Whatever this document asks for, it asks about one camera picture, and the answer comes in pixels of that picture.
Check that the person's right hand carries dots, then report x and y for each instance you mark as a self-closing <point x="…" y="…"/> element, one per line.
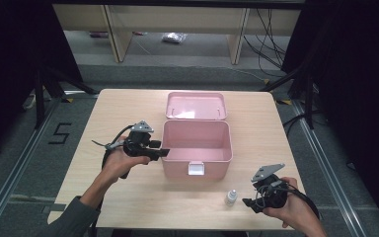
<point x="296" y="207"/>

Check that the black metal stand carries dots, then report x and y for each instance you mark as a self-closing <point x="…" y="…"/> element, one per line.
<point x="309" y="98"/>
<point x="39" y="98"/>

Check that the person's left hand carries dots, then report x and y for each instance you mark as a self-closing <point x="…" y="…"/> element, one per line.
<point x="118" y="164"/>

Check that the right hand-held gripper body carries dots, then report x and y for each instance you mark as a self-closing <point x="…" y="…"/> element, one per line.
<point x="271" y="191"/>

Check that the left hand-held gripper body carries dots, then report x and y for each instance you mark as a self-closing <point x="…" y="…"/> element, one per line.
<point x="138" y="141"/>

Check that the black curtain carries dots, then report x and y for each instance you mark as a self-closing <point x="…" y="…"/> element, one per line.
<point x="358" y="82"/>
<point x="13" y="65"/>

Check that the small white dropper bottle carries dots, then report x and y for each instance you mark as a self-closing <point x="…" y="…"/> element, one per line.
<point x="231" y="197"/>

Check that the pink storage box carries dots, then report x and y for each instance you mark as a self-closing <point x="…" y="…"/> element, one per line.
<point x="195" y="144"/>

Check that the metal floor rail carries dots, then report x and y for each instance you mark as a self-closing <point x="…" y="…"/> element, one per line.
<point x="16" y="168"/>
<point x="329" y="171"/>

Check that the clear plastic bag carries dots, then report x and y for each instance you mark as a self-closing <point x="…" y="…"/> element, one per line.
<point x="174" y="37"/>

